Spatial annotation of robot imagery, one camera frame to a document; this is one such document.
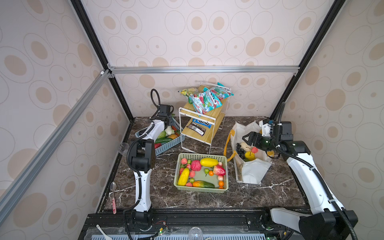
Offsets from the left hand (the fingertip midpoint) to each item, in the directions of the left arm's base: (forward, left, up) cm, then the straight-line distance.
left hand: (171, 116), depth 102 cm
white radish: (-9, +1, -4) cm, 10 cm away
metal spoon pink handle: (-44, +30, -11) cm, 54 cm away
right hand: (-27, -44, +11) cm, 53 cm away
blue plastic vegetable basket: (-15, -3, -9) cm, 18 cm away
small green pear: (-35, -24, -11) cm, 43 cm away
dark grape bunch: (-23, -46, -8) cm, 52 cm away
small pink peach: (-23, -53, -5) cm, 58 cm away
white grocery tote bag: (-38, -47, -5) cm, 60 cm away
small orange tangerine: (-42, -32, -11) cm, 54 cm away
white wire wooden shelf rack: (-11, -15, -13) cm, 23 cm away
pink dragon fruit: (-33, -17, -7) cm, 38 cm away
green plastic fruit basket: (-35, -20, -12) cm, 42 cm away
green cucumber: (-16, +5, -6) cm, 18 cm away
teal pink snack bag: (-1, -31, +21) cm, 38 cm away
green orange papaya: (-44, -21, -8) cm, 49 cm away
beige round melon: (-20, -49, -7) cm, 54 cm away
